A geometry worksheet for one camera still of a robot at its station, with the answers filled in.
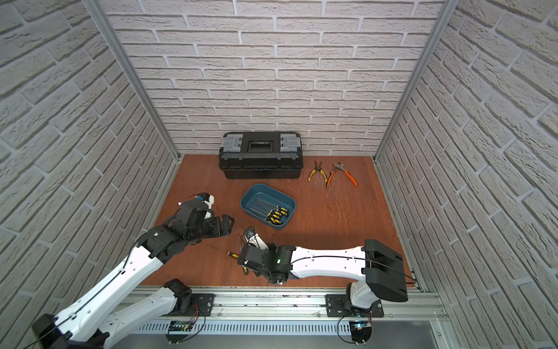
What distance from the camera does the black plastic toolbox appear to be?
993 mm

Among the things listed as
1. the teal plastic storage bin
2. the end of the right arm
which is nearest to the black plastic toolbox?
the teal plastic storage bin

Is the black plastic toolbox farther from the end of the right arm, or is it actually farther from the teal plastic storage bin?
the end of the right arm
